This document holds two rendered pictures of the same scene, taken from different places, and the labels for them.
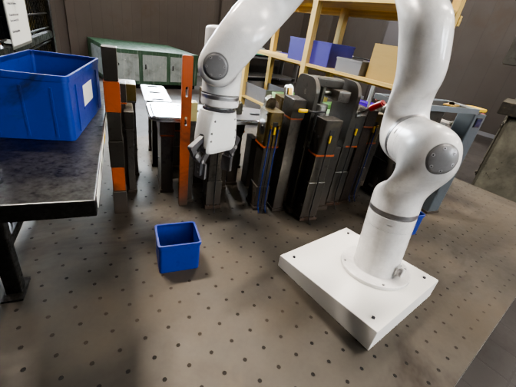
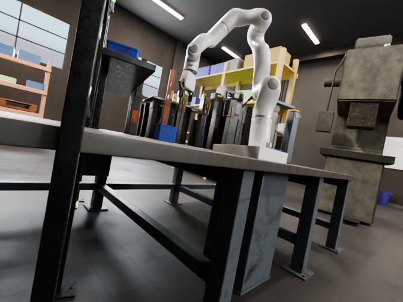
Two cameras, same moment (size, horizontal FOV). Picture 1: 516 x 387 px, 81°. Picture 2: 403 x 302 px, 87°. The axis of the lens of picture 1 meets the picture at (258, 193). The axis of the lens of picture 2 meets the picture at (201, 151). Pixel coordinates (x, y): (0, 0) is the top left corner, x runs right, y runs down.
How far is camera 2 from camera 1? 0.83 m
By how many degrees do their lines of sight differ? 27
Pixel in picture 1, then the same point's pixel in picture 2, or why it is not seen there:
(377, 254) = (257, 135)
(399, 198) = (262, 106)
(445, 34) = (267, 50)
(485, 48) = (311, 141)
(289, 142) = (213, 111)
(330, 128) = (232, 103)
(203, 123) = (185, 74)
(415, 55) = (258, 56)
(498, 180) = (331, 191)
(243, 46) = (202, 43)
